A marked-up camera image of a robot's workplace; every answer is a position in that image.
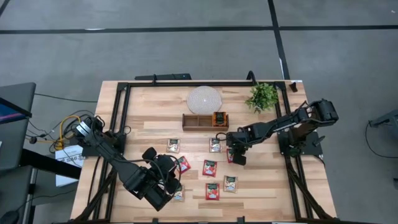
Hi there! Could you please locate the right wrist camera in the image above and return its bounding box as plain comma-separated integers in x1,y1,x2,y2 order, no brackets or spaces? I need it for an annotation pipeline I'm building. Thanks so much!
226,132,238,147

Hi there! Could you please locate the black floor cable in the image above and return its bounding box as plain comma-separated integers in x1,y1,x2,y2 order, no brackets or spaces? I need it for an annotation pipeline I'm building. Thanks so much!
33,92,99,104
364,122,398,159

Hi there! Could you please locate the black aluminium table frame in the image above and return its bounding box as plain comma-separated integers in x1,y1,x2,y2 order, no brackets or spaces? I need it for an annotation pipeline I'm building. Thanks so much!
73,79,338,224

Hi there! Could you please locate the yellow cable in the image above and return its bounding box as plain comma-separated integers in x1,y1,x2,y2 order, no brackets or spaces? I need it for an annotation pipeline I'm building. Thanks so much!
57,114,82,151

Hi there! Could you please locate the wooden tea organizer box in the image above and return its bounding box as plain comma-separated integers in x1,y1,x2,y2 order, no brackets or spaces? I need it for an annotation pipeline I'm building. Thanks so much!
182,113,230,132

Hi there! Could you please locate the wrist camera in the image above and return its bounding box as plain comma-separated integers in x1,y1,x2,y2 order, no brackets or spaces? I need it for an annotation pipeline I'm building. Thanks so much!
152,154,177,175
226,132,238,147

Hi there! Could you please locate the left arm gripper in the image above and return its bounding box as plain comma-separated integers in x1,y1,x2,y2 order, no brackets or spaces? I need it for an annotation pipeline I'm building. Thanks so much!
142,147,184,195

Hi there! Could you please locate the black desk beam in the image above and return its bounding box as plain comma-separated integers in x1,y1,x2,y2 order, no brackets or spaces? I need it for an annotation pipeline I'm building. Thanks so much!
20,148,82,180

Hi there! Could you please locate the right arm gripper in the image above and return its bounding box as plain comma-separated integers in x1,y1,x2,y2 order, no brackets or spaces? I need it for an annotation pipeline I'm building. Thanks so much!
228,129,251,167

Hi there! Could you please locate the computer monitor with blue screen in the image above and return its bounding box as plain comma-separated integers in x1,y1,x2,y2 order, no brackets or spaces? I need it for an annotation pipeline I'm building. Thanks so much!
0,97,33,125

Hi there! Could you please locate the translucent round plate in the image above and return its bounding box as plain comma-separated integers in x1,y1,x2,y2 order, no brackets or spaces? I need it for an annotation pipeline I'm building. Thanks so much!
186,85,223,115

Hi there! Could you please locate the grey stand foot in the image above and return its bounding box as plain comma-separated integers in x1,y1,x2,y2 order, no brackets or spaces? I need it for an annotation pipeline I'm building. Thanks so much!
368,108,398,128

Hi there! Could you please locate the dark operator desk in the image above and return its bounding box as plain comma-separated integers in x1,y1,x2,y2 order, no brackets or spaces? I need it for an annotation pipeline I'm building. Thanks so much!
0,164,34,224

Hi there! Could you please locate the beige tea packet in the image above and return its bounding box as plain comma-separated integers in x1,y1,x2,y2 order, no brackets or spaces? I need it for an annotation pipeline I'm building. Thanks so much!
223,175,239,193
166,138,181,154
208,138,223,153
173,185,186,203

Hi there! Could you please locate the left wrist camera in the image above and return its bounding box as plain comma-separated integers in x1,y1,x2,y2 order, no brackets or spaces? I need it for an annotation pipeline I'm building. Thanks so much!
152,154,177,175

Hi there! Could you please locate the white cardboard box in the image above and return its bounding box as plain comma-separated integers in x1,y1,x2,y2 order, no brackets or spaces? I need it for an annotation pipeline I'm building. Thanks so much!
55,144,84,187

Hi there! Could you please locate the black power strip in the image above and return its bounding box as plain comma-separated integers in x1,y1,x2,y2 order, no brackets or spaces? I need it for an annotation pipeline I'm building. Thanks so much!
134,73,192,82

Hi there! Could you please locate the black computer mouse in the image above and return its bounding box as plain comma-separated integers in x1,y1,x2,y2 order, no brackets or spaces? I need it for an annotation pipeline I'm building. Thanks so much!
0,210,20,224

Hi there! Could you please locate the green plant in white pot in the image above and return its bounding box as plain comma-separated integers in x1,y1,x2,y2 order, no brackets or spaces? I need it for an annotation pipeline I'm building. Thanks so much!
244,82,280,114

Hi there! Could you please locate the grey work table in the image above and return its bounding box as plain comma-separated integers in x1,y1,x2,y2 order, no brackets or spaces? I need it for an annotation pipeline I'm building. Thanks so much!
0,82,37,172

